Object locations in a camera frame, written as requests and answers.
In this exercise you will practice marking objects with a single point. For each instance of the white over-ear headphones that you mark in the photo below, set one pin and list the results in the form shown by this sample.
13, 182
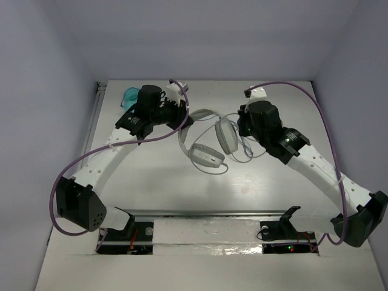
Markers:
210, 148

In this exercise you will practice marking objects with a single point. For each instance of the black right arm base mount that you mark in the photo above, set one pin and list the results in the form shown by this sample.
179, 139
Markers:
280, 237

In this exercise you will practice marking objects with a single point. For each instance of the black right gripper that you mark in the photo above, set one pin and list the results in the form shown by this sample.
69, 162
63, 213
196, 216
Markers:
244, 113

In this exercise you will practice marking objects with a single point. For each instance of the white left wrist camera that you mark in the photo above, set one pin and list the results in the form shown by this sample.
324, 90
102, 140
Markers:
174, 93

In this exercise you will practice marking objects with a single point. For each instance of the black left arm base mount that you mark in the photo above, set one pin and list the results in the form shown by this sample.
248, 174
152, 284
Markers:
135, 239

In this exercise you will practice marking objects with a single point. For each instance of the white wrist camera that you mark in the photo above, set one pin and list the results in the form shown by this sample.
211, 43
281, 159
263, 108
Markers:
174, 93
255, 93

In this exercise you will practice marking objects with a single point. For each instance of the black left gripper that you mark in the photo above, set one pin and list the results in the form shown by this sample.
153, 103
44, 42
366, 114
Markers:
179, 112

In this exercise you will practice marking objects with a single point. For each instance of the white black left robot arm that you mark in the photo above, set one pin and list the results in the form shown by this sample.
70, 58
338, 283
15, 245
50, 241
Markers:
77, 199

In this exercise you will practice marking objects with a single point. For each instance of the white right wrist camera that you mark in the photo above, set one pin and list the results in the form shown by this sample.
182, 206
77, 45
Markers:
255, 93

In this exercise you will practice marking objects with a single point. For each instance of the teal cat-ear headphones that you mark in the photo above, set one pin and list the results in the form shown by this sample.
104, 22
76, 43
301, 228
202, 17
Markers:
130, 98

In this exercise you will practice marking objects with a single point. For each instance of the aluminium rail at table front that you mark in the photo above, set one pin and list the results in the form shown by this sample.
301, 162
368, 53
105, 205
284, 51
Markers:
205, 213

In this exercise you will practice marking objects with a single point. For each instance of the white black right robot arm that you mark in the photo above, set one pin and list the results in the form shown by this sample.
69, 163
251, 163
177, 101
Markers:
361, 211

